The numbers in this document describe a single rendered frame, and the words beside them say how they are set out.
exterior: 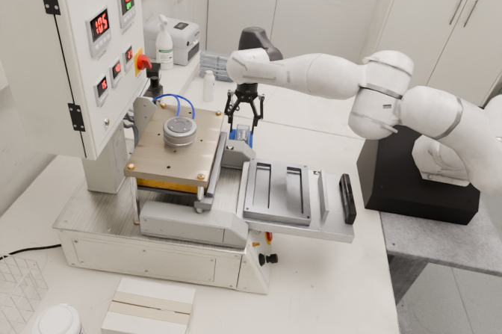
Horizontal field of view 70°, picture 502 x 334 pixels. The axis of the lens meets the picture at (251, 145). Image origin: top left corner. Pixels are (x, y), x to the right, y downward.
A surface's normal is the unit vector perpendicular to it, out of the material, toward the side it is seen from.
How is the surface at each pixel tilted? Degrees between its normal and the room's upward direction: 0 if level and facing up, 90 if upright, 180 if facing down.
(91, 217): 0
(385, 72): 50
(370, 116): 68
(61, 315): 1
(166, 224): 90
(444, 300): 0
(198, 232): 90
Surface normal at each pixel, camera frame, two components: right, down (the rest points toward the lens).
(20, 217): 0.12, -0.77
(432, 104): 0.05, 0.07
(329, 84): -0.76, 0.32
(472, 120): 0.29, -0.04
